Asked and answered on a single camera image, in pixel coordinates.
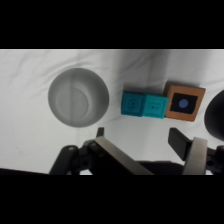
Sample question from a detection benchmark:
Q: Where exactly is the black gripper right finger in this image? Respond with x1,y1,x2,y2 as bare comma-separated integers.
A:
167,127,224,176

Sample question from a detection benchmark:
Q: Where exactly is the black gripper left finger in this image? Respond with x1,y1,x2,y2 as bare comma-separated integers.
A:
49,127,155,176

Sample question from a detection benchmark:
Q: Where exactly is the grey bowl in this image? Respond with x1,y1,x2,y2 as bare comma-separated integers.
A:
47,67,111,128

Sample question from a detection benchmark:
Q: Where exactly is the black round object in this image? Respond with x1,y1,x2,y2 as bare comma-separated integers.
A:
203,89,224,141

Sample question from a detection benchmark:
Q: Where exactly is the wooden block with blue dot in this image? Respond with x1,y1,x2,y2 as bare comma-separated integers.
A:
164,81,207,123

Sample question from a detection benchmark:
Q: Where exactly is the dark teal toy block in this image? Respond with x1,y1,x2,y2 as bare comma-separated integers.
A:
120,90,147,117

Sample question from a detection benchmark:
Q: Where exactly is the light teal toy block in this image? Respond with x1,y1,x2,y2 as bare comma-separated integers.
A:
142,93,170,120

